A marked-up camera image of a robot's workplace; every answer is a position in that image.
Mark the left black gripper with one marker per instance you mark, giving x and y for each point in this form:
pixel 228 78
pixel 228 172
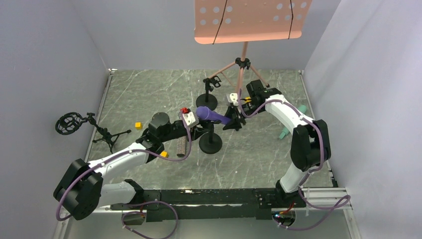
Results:
pixel 199 130

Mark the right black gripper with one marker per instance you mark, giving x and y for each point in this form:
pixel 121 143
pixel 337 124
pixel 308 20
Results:
pixel 236 117

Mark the black round-base mic stand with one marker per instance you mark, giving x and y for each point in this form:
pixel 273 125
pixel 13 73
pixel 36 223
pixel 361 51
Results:
pixel 210 142
pixel 207 99

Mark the purple microphone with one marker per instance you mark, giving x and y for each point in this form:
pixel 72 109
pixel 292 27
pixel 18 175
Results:
pixel 205 113

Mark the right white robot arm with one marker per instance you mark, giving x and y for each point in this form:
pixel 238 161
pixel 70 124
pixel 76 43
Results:
pixel 310 146

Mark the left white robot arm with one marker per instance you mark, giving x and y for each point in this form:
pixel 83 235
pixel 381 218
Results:
pixel 85 186

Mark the pink music stand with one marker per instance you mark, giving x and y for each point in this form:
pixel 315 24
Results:
pixel 229 21

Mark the glitter silver-head microphone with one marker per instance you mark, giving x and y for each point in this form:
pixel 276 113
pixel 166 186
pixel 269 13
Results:
pixel 181 147

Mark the yellow cube front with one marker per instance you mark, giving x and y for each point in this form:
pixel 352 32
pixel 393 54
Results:
pixel 164 154

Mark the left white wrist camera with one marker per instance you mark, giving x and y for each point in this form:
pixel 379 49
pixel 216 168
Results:
pixel 190 118

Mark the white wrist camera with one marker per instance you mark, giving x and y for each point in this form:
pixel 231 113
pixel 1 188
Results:
pixel 190 118
pixel 232 99

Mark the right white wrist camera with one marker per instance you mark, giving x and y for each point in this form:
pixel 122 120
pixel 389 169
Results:
pixel 232 99

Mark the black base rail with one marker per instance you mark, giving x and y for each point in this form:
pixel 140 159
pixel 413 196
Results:
pixel 258 203

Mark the black shock-mount tripod stand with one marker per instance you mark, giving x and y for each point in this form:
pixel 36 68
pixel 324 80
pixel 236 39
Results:
pixel 71 122

